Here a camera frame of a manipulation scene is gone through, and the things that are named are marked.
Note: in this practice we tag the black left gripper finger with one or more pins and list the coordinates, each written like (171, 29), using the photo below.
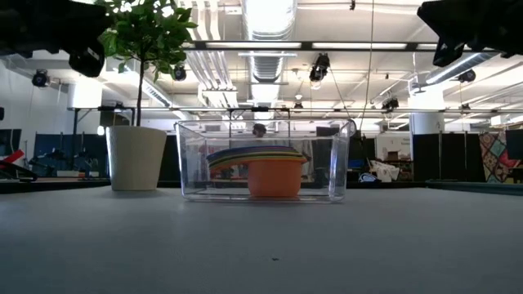
(96, 18)
(86, 61)

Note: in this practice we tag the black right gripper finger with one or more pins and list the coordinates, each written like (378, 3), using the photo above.
(447, 53)
(439, 18)

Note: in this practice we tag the teal measuring cup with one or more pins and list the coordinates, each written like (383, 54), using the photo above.
(253, 152)

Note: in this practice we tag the clear plastic basket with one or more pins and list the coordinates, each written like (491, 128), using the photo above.
(339, 163)

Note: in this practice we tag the black ceiling spotlight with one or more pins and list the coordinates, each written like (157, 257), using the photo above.
(467, 76)
(179, 73)
(320, 67)
(39, 78)
(390, 103)

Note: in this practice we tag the green leafy plant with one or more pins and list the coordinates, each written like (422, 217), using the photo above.
(143, 28)

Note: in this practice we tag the white round column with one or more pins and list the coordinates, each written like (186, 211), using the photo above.
(427, 122)

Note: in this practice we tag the blue partition panel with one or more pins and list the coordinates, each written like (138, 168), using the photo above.
(53, 143)

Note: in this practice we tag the black partition panels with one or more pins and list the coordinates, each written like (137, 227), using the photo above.
(445, 155)

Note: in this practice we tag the cream plant pot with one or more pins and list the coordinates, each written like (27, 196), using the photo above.
(137, 159)

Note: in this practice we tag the colourful patchwork quilt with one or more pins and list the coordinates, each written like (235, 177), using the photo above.
(494, 155)

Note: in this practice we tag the black monitor screen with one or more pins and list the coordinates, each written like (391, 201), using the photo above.
(515, 145)

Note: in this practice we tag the brown cardboard box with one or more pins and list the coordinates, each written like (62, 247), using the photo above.
(394, 155)

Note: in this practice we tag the red background object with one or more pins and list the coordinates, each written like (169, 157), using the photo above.
(14, 156)

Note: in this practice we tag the white crumpled bag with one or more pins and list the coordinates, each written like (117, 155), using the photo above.
(386, 169)

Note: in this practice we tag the long grey horizontal rail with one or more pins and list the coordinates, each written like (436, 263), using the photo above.
(204, 109)

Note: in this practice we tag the silver ventilation duct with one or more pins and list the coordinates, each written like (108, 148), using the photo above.
(265, 69)

